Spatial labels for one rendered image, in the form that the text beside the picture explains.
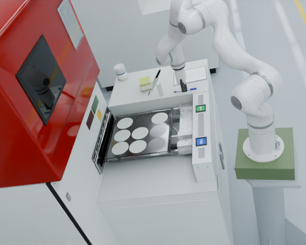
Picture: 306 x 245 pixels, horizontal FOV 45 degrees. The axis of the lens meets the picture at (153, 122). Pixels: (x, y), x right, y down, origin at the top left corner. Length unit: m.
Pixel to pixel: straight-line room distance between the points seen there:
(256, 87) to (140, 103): 0.90
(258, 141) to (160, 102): 0.72
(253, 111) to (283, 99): 2.01
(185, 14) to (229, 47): 0.23
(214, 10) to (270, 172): 0.76
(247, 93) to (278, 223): 0.95
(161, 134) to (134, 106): 0.31
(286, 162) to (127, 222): 0.89
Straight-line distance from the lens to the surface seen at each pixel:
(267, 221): 2.19
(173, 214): 1.96
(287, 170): 1.76
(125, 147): 2.05
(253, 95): 1.51
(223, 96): 3.68
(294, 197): 2.78
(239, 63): 1.57
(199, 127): 1.93
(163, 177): 1.92
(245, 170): 1.78
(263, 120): 1.64
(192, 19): 1.57
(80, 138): 1.87
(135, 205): 1.93
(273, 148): 1.79
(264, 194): 1.99
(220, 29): 1.59
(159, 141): 2.00
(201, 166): 1.76
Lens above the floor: 2.23
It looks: 38 degrees down
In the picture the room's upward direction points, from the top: 19 degrees counter-clockwise
